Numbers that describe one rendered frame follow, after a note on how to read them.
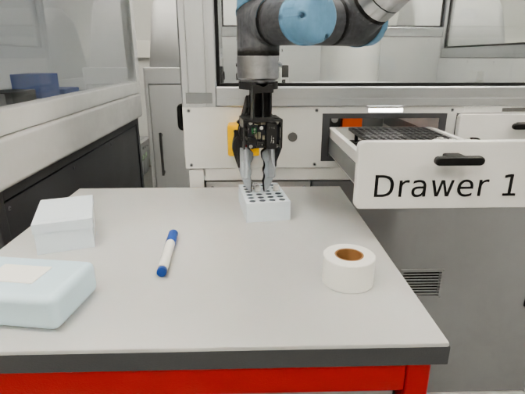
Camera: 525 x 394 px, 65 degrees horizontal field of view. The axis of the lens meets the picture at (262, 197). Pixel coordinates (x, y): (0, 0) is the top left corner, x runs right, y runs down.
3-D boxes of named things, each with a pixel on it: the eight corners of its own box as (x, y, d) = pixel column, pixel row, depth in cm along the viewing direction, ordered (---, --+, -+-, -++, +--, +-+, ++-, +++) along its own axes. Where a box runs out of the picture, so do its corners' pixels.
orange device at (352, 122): (362, 130, 134) (363, 112, 132) (327, 130, 133) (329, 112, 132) (358, 128, 138) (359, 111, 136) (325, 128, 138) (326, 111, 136)
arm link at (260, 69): (234, 56, 77) (277, 56, 78) (235, 81, 78) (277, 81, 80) (239, 55, 70) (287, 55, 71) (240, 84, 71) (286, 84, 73)
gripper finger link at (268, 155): (267, 198, 79) (262, 151, 76) (262, 189, 85) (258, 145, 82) (283, 195, 80) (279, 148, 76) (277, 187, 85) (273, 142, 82)
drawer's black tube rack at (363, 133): (467, 180, 77) (473, 145, 75) (373, 180, 77) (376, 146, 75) (420, 154, 98) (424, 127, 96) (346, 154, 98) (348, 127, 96)
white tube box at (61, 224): (95, 247, 68) (91, 217, 66) (36, 256, 65) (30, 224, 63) (96, 220, 79) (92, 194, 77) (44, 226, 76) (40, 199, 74)
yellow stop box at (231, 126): (259, 157, 94) (259, 125, 92) (227, 157, 94) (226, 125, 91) (258, 152, 99) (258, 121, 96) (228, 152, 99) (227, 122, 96)
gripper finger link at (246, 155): (238, 198, 78) (243, 150, 75) (235, 189, 84) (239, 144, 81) (255, 198, 79) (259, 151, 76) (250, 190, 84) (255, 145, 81)
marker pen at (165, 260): (167, 277, 58) (166, 267, 58) (155, 277, 58) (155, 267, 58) (178, 237, 71) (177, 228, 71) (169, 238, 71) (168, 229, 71)
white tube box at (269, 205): (290, 220, 79) (291, 201, 78) (246, 223, 78) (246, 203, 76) (276, 198, 90) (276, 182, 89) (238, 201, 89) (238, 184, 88)
